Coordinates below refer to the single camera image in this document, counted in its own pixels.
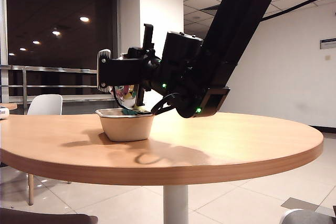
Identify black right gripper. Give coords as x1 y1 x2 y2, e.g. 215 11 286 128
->
96 47 163 105

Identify clear plastic clip jar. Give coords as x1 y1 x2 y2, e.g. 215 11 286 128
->
111 84 139 111

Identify beige rectangular paper bowl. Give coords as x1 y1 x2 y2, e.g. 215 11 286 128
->
94 108 155 142

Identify white box with print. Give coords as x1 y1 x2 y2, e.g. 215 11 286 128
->
0 106 11 120

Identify steel window railing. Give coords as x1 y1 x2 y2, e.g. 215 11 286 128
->
0 64 98 116

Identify white plastic chair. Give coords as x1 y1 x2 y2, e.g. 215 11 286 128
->
27 94 72 206

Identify ceiling air vent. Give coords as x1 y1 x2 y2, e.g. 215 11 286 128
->
201 4 220 13

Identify dark brown chair back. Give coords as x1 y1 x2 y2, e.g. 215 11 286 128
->
0 207 99 224

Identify grey floor hatch cover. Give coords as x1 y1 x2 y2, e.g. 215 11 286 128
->
282 197 308 211

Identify grey rounded seat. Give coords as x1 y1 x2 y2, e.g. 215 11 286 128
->
279 209 336 224

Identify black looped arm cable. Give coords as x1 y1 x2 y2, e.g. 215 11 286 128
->
151 93 184 116

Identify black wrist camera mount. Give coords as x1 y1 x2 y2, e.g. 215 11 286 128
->
143 24 155 49

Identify white table pedestal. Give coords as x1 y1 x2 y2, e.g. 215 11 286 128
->
163 185 189 224

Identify grey window frame post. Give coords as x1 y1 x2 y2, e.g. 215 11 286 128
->
0 0 8 103

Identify thin black overhead cable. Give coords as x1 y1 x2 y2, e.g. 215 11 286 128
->
259 0 336 22

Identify white wall sign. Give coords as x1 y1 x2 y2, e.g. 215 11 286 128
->
319 38 336 50

